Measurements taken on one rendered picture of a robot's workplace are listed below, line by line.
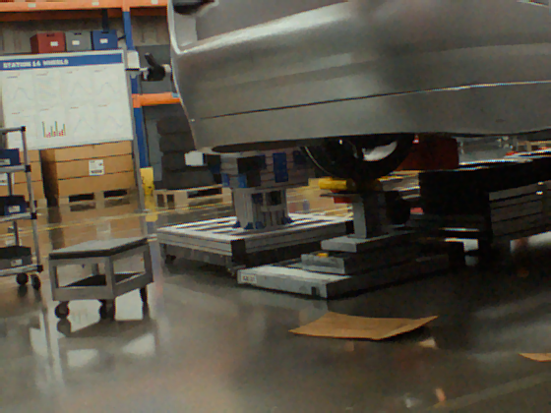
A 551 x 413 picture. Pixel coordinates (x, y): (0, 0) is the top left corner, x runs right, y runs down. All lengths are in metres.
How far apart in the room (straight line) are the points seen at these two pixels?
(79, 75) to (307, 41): 7.91
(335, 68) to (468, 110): 0.49
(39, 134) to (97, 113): 0.69
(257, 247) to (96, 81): 5.83
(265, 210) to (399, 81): 2.92
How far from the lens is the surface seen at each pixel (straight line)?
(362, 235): 4.84
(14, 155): 6.09
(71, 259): 4.78
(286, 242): 5.51
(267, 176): 5.56
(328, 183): 4.86
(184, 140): 12.14
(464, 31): 2.82
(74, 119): 10.86
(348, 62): 3.00
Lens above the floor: 0.85
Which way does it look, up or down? 3 degrees down
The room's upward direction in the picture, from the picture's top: 6 degrees counter-clockwise
